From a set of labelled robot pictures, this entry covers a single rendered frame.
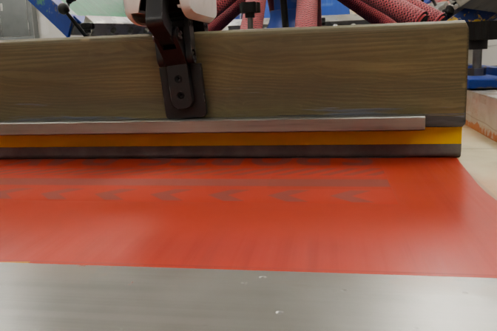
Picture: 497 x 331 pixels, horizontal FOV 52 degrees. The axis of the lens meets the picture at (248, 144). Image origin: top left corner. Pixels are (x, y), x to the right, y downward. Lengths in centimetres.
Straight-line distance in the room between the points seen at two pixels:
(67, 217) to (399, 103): 24
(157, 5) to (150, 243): 17
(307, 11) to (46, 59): 83
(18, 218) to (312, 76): 22
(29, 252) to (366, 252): 15
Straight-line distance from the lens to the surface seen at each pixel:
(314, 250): 22
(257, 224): 25
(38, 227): 28
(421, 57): 39
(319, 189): 31
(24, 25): 553
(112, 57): 42
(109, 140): 44
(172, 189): 33
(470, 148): 45
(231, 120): 38
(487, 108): 51
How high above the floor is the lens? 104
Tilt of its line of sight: 10 degrees down
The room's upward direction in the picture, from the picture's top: 2 degrees counter-clockwise
